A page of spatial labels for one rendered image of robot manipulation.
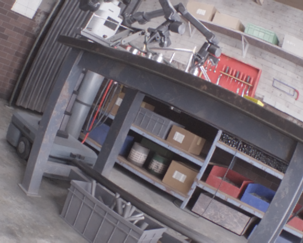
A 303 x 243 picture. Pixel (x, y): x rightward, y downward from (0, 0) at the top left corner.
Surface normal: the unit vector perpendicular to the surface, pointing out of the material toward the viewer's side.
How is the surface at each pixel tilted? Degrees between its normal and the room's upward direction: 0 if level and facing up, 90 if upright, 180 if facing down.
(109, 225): 90
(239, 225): 90
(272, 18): 90
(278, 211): 90
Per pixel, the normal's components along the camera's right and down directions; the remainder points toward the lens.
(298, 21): -0.54, -0.18
